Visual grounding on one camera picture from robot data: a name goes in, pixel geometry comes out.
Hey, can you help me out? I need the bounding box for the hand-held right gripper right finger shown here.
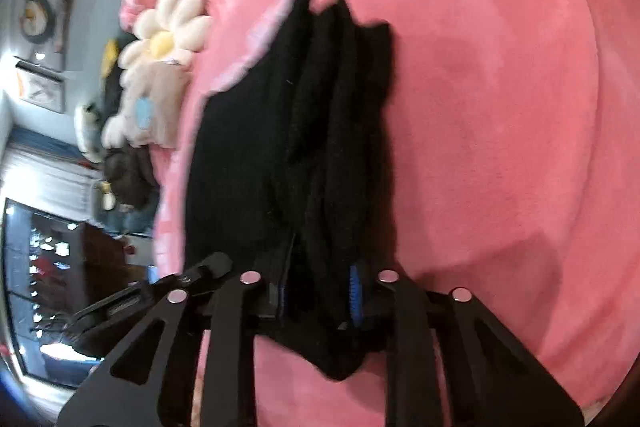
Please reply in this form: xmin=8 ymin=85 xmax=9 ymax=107
xmin=347 ymin=263 xmax=586 ymax=427

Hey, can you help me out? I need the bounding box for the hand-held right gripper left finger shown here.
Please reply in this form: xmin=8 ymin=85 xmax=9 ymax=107
xmin=56 ymin=271 xmax=288 ymax=427

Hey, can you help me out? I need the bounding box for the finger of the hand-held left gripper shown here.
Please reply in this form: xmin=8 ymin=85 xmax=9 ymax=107
xmin=175 ymin=252 xmax=234 ymax=295

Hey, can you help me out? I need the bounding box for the black knit sweater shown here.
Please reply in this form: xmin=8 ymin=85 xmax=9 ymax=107
xmin=184 ymin=0 xmax=402 ymax=383

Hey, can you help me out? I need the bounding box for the dark glass display cabinet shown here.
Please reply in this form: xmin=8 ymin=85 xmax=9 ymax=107
xmin=0 ymin=199 xmax=151 ymax=390

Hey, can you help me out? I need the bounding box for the dark brown plush toy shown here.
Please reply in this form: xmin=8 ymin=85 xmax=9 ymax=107
xmin=101 ymin=146 xmax=162 ymax=214

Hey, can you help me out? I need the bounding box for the white curtain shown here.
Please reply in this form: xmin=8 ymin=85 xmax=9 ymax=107
xmin=5 ymin=142 xmax=103 ymax=230

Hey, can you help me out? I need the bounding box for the beige plush toy blue patch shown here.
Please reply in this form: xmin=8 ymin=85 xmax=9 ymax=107
xmin=101 ymin=59 xmax=195 ymax=151

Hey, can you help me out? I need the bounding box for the white and green plush toy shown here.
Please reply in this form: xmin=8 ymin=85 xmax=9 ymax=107
xmin=74 ymin=103 xmax=108 ymax=160

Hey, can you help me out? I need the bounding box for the dark cushion with yellow patch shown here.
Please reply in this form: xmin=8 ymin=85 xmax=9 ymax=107
xmin=100 ymin=34 xmax=136 ymax=120

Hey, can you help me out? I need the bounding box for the pink printed fleece blanket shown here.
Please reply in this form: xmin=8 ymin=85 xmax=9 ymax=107
xmin=117 ymin=0 xmax=640 ymax=427

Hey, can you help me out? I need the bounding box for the white flower plush pillow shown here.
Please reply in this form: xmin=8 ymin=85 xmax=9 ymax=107
xmin=119 ymin=0 xmax=215 ymax=72

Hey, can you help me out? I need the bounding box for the small framed picture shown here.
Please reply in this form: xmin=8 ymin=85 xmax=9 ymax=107
xmin=14 ymin=59 xmax=67 ymax=114

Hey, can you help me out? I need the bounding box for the framed round motif picture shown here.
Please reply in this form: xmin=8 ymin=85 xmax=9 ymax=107
xmin=17 ymin=0 xmax=82 ymax=72

